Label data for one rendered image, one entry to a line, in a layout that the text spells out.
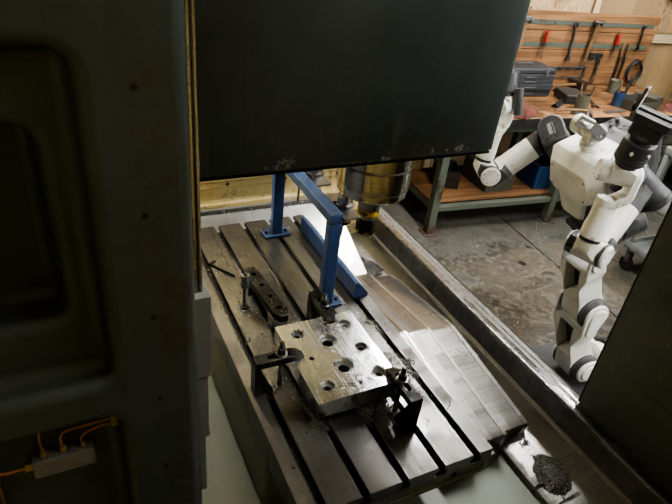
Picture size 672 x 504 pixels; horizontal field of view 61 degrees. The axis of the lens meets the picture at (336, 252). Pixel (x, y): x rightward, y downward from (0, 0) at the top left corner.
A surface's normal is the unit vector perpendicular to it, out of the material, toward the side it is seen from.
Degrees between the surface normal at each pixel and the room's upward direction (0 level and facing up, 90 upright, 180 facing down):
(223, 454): 0
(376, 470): 0
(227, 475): 0
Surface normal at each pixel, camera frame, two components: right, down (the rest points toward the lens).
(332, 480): 0.11, -0.84
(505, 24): 0.43, 0.52
